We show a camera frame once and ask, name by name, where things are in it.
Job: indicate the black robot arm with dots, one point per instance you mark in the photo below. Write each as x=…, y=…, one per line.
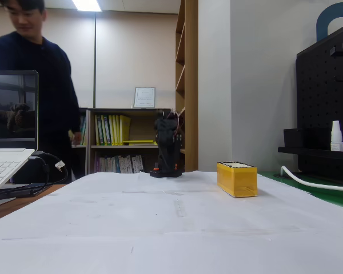
x=167, y=154

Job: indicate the yellow rectangular box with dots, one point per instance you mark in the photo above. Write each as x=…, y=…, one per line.
x=240, y=182

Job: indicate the black pegboard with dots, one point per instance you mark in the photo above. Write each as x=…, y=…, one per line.
x=320, y=94

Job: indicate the white spine book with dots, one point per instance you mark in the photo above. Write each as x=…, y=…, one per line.
x=102, y=165
x=137, y=164

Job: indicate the person's left forearm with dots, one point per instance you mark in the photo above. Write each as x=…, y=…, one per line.
x=74, y=114

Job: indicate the white laptop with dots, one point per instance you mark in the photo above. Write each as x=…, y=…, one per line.
x=11, y=114

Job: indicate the blue arch shaped object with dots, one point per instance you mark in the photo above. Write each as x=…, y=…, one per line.
x=321, y=23

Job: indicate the small white bottle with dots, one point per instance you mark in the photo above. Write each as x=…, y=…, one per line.
x=337, y=137

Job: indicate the black flat device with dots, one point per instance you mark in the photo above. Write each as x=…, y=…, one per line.
x=23, y=192

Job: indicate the tall wooden bookshelf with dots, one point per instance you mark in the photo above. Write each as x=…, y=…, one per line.
x=191, y=85

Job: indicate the black box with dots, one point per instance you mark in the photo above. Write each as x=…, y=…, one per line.
x=306, y=138

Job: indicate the black pegboard shelf tray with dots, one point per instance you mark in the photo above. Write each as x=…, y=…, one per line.
x=308, y=154

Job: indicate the person's left hand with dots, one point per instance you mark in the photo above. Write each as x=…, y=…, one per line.
x=75, y=138

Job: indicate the low wooden bookshelf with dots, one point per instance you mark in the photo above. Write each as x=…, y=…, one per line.
x=143, y=125

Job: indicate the flat yellow folder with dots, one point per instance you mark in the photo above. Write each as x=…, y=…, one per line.
x=140, y=142

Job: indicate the orange black table clamp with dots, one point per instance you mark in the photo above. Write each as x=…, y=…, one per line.
x=175, y=167

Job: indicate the man in dark sweater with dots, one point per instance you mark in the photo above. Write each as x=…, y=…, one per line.
x=31, y=57

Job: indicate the white paper sheet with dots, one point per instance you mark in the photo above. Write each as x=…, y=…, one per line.
x=188, y=254
x=194, y=184
x=217, y=217
x=88, y=188

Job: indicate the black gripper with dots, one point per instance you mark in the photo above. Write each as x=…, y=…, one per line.
x=163, y=136

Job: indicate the framed white certificate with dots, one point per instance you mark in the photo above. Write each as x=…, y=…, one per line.
x=145, y=97

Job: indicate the ceiling light panel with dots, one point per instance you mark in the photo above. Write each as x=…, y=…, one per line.
x=87, y=5

